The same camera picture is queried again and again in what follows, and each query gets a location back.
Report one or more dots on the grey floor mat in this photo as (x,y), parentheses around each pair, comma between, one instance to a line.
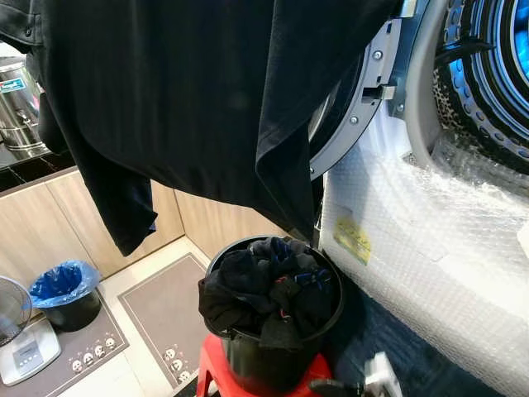
(83,360)
(165,314)

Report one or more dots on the leopard print cloth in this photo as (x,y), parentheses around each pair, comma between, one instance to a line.
(455,112)

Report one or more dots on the yellow warning sticker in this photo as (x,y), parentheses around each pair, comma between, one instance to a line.
(353,240)

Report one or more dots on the blue bin liner bag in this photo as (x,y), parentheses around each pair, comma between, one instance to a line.
(58,281)

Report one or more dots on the wooden cabinet with black top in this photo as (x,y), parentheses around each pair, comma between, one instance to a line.
(50,227)

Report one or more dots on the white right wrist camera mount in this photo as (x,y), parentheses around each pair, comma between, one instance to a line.
(383,376)

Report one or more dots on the grey round washer door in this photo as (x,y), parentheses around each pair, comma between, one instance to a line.
(364,107)

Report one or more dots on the bubble-wrapped white washing machine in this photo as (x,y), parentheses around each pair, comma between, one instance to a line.
(430,240)

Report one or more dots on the black garment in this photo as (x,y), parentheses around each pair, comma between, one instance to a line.
(182,99)

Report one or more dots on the red plastic stool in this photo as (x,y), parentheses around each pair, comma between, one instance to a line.
(211,368)

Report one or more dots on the small black waste bin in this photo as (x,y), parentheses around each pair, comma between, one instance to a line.
(78,316)

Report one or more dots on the black drum paddle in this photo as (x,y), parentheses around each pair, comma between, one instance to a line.
(463,50)

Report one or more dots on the stainless steel urn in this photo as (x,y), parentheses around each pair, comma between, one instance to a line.
(16,116)

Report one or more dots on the pile of dark clothes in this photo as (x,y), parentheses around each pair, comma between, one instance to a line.
(264,289)

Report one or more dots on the black laundry bucket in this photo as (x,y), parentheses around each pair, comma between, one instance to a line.
(264,368)

